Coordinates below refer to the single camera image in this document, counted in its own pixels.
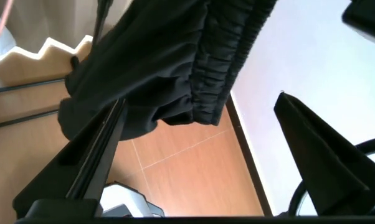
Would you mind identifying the black clothes rack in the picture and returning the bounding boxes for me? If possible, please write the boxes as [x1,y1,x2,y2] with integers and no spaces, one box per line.
[0,0,114,131]

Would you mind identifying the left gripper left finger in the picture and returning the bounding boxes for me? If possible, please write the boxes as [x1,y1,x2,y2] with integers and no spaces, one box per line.
[12,98,128,218]

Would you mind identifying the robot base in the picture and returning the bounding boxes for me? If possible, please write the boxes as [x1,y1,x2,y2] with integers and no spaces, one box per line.
[99,182,166,218]

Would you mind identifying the pink clothes hanger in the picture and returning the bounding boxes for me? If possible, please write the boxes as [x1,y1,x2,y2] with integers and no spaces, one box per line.
[0,0,14,40]

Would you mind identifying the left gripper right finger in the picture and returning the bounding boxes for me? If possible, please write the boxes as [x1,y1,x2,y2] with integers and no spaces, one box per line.
[273,91,375,217]

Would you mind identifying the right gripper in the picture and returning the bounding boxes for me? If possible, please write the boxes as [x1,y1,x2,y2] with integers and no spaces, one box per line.
[341,0,375,49]

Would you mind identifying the black garment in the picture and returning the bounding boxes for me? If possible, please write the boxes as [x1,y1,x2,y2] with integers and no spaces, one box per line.
[57,0,278,141]

